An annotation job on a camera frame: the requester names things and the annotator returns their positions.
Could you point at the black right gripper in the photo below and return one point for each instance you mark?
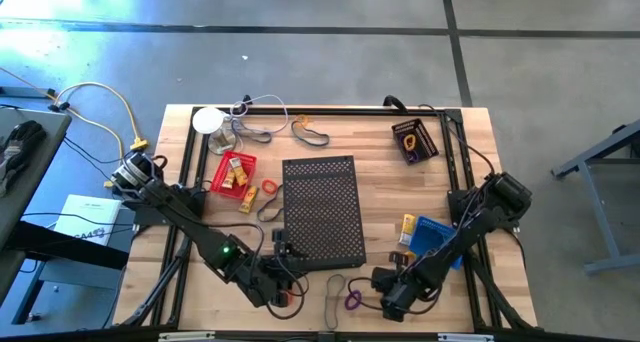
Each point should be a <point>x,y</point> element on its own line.
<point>400,302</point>

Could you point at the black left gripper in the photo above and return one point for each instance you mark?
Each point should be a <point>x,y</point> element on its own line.
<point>282,282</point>

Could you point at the red-orange spiral wrist coil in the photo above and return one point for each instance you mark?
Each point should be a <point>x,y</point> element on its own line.
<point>263,186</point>
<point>285,299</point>

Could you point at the yellow spiral wrist coil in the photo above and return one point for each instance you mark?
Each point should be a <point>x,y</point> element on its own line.
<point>411,256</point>
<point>406,142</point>

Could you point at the small yellow crayon box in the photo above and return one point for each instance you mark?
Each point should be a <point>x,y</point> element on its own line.
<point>248,200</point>
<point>228,181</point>
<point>407,229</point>
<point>240,173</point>

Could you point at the blue plastic basket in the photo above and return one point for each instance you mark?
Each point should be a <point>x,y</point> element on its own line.
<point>427,234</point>

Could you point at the purple spiral wrist coil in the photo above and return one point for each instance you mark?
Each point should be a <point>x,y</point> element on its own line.
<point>347,302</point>
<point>412,158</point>

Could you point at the black perforated metal shelf riser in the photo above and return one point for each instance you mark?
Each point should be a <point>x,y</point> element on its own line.
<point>325,217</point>

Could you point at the red plastic basket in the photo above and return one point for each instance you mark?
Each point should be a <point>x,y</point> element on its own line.
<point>234,192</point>

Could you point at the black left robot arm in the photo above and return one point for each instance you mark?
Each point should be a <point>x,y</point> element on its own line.
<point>200,232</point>

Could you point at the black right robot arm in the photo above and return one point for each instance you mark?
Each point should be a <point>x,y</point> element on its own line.
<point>450,252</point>

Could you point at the black plastic basket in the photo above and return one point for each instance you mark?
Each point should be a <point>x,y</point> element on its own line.
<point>397,129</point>

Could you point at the white mushroom table lamp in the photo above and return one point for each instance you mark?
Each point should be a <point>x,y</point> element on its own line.
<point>209,120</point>

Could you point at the white booklet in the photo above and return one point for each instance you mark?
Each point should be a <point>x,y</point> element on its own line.
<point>85,212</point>

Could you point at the blue-grey metal stand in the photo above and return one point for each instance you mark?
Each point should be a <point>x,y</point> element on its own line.
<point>600,217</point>

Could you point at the dark grey side table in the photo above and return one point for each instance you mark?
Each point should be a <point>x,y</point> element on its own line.
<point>55,132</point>

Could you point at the black grey work glove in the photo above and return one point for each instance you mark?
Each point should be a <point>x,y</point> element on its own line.
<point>22,137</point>

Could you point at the silver metal bracket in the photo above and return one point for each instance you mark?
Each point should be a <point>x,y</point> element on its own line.
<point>465,337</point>
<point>185,337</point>

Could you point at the black aluminium table frame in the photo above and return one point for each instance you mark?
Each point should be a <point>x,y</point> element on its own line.
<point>350,111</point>

